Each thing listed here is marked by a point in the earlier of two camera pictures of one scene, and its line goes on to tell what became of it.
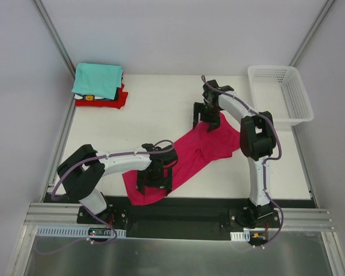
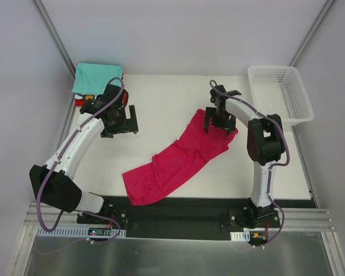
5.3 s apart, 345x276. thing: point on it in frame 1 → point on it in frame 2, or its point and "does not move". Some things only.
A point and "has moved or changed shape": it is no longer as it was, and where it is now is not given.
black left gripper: x=154 y=183 → x=126 y=124
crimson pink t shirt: x=200 y=148 has moved or changed shape
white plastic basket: x=279 y=90 does not move
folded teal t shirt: x=98 y=80 does not move
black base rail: x=186 y=217 does not move
